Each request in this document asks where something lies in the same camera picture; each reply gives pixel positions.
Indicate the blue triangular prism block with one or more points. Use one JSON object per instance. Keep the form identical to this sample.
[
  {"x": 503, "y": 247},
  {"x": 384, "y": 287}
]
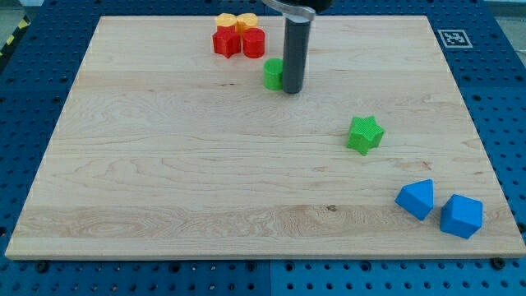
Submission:
[{"x": 417, "y": 198}]

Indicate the red cylinder block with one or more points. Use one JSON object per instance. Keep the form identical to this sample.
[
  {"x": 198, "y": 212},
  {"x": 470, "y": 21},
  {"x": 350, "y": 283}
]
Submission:
[{"x": 254, "y": 43}]

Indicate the black white fiducial marker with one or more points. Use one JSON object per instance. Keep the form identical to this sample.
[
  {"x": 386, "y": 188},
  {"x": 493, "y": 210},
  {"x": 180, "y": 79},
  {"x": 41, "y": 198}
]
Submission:
[{"x": 455, "y": 39}]

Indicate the yellow hexagon block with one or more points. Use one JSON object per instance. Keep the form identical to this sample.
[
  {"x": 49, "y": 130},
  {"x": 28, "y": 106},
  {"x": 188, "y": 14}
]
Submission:
[{"x": 246, "y": 21}]

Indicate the green cylinder block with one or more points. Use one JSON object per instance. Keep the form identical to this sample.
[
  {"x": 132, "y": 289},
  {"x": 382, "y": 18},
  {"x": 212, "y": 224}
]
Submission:
[{"x": 273, "y": 74}]

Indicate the light wooden board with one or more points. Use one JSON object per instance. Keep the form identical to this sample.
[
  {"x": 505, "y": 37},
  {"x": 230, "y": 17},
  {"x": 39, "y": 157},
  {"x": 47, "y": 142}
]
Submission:
[{"x": 165, "y": 150}]

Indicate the blue cube block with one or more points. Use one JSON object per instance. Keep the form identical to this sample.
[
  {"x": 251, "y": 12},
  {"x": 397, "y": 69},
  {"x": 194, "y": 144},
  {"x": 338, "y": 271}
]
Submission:
[{"x": 461, "y": 216}]

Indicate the green star block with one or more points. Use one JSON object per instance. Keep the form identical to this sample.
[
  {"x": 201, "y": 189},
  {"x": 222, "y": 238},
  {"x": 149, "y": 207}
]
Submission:
[{"x": 364, "y": 134}]

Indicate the red star block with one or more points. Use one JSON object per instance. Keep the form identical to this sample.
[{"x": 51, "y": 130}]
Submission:
[{"x": 226, "y": 41}]

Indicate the yellow star block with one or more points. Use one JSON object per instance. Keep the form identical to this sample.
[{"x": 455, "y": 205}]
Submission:
[{"x": 226, "y": 21}]

